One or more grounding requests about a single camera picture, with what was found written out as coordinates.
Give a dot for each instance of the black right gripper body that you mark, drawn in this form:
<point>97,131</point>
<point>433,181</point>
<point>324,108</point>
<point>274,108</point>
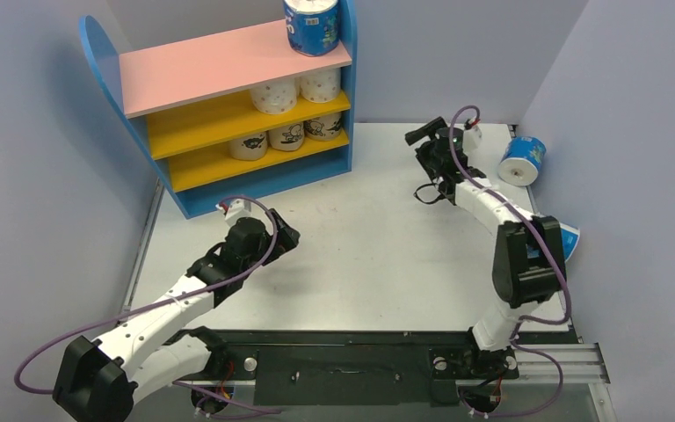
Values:
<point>427,148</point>

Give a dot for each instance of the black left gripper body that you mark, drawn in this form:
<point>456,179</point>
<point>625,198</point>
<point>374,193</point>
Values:
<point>256,261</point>

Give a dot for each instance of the brown cartoon paper roll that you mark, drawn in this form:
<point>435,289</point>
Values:
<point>324,128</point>

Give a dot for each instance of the white floral paper roll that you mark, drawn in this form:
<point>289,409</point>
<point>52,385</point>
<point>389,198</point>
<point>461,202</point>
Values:
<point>321,86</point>
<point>275,97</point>

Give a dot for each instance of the blue pink yellow shelf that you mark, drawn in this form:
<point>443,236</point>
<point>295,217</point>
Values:
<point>183,102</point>

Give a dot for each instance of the blue paper roll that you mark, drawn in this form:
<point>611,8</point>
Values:
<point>570,236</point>
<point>312,26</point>
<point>521,162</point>

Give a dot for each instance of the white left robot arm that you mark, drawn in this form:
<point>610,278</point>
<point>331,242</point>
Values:
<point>102,379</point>

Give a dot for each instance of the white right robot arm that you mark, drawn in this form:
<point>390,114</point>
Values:
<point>528,261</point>

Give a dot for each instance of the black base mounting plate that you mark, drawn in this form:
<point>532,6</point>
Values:
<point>286,368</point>

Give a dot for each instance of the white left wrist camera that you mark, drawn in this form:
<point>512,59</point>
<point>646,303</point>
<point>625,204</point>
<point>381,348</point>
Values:
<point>235,210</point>

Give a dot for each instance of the aluminium rail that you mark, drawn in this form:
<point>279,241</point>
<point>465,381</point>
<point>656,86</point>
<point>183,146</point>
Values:
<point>580,363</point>

